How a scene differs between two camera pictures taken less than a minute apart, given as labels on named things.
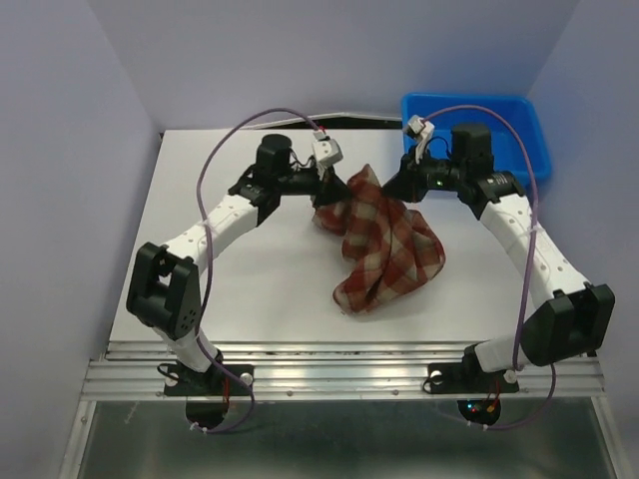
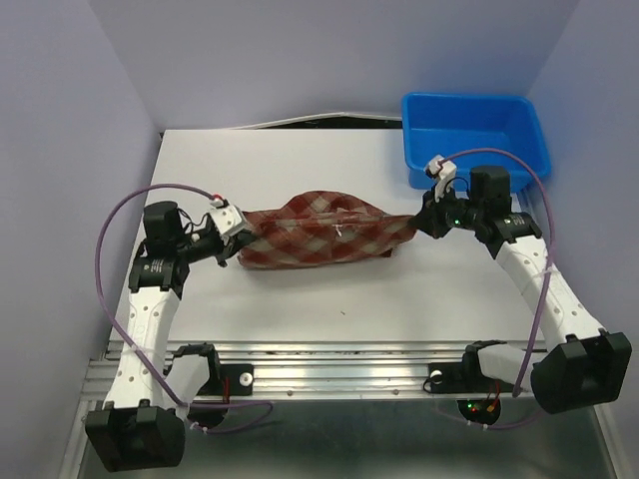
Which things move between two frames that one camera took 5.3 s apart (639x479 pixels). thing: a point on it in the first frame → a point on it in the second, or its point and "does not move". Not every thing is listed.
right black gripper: x=407 y=188 → x=429 y=218
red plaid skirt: x=389 y=250 → x=321 y=228
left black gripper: x=329 y=189 → x=235 y=244
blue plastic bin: x=517 y=143 does not move
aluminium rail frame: x=331 y=370 does not move
